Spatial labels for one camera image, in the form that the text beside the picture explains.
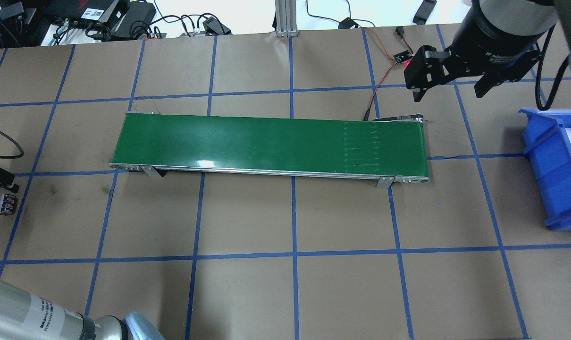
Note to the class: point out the black power adapter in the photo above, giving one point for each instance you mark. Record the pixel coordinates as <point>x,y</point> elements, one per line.
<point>135,22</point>

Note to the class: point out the black red laptop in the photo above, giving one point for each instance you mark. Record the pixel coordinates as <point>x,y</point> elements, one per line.
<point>103,11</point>

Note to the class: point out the aluminium frame post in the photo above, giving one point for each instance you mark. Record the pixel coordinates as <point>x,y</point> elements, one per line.
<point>286,18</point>

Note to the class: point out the blue plastic bin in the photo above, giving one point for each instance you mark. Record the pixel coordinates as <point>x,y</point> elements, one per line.
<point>547,139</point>

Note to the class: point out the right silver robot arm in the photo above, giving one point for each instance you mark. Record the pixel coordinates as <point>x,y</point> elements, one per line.
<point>563,10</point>

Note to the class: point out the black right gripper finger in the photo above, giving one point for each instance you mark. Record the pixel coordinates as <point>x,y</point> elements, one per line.
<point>490,80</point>
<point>418,92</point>

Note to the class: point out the small sensor board red led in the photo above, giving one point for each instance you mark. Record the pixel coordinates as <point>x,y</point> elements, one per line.
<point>403,58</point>

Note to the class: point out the green conveyor belt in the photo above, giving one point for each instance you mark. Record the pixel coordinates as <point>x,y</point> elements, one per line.
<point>385,151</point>

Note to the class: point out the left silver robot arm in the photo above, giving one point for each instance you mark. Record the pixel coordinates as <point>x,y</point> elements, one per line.
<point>81,204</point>

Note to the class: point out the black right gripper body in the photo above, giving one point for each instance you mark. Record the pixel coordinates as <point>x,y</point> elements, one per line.
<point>499,43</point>

